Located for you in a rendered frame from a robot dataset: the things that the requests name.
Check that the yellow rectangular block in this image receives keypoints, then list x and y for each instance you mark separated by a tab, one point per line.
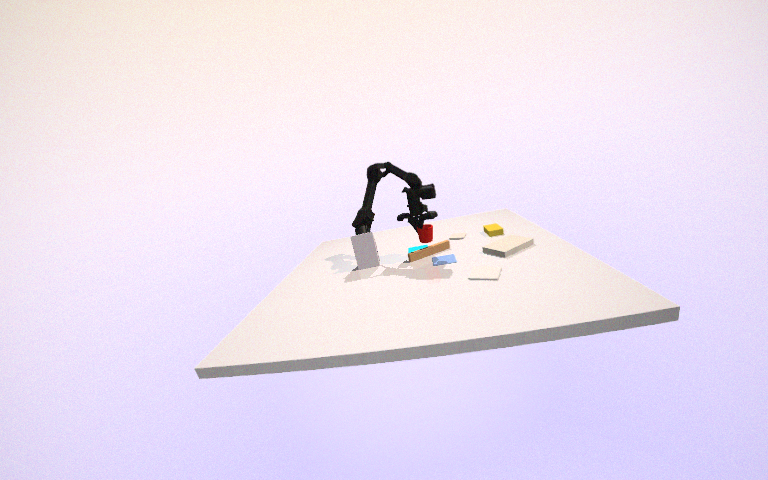
493	230

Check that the red cup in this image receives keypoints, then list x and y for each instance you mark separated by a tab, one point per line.
425	234

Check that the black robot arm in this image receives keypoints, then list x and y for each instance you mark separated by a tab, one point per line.
365	216

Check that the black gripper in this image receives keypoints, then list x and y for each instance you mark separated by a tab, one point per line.
416	213

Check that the light brown wooden block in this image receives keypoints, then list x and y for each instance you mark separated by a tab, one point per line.
430	250

